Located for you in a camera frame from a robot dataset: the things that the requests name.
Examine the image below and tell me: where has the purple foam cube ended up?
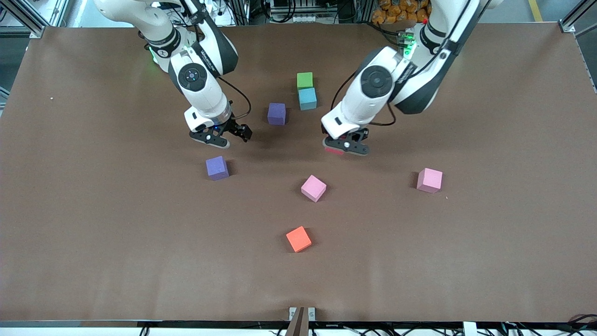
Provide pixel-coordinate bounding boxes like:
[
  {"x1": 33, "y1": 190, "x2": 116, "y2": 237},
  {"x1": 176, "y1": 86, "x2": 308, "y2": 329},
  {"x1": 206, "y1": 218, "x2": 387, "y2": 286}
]
[
  {"x1": 267, "y1": 103, "x2": 287, "y2": 126},
  {"x1": 205, "y1": 156, "x2": 230, "y2": 182}
]

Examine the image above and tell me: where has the pale lilac pink foam cube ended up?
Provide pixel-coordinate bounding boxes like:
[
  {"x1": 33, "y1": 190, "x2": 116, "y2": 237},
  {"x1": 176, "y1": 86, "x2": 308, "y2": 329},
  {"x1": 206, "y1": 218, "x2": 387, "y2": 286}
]
[{"x1": 301, "y1": 175, "x2": 327, "y2": 203}]

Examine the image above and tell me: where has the light blue foam cube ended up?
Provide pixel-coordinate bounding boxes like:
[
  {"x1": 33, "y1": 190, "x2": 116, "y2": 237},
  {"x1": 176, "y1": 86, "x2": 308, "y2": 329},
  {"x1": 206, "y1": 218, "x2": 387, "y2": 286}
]
[{"x1": 298, "y1": 88, "x2": 318, "y2": 111}]

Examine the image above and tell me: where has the orange foam cube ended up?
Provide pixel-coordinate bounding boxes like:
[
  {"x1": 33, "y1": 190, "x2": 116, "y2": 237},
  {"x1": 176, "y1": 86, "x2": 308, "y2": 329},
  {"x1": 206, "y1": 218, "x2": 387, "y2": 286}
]
[{"x1": 285, "y1": 226, "x2": 312, "y2": 253}]

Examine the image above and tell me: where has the bag of orange items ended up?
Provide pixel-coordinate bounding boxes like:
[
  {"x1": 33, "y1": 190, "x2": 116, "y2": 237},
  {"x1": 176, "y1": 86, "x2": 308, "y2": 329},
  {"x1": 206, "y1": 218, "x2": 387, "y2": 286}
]
[{"x1": 372, "y1": 0, "x2": 432, "y2": 25}]

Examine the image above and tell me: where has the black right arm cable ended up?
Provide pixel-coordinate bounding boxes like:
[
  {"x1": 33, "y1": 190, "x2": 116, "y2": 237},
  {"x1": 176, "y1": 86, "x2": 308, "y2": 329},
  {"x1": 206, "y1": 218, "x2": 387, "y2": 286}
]
[{"x1": 217, "y1": 76, "x2": 252, "y2": 121}]

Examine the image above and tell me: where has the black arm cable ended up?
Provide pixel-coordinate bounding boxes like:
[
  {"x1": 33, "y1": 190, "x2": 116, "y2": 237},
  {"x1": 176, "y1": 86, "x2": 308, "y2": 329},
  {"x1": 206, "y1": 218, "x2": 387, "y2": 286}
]
[
  {"x1": 217, "y1": 76, "x2": 252, "y2": 121},
  {"x1": 330, "y1": 72, "x2": 397, "y2": 127}
]

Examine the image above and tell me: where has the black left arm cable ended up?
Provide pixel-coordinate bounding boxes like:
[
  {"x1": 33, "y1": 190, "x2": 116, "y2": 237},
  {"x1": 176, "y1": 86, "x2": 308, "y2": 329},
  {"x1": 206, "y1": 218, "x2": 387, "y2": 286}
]
[{"x1": 330, "y1": 72, "x2": 397, "y2": 127}]

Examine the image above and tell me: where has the silver mounting bracket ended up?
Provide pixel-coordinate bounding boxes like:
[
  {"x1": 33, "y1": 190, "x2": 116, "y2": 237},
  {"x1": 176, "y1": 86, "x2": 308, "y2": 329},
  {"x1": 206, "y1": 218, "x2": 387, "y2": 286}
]
[{"x1": 289, "y1": 307, "x2": 316, "y2": 322}]

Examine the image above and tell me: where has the aluminium frame profile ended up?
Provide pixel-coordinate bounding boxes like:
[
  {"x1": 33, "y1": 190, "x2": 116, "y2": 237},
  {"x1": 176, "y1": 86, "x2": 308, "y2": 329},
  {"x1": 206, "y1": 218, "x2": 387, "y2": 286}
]
[
  {"x1": 0, "y1": 0, "x2": 47, "y2": 39},
  {"x1": 559, "y1": 0, "x2": 597, "y2": 35}
]

